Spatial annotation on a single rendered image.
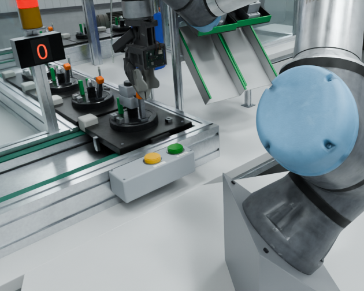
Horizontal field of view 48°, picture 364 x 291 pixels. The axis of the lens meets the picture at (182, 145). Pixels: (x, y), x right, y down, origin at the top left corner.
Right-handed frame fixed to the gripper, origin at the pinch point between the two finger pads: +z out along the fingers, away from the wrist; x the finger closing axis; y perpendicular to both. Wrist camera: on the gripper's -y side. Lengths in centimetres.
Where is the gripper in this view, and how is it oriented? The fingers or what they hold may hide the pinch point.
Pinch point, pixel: (143, 94)
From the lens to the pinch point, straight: 109.7
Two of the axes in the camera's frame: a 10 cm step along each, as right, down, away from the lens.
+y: 6.2, 3.1, -7.2
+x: 7.8, -3.2, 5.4
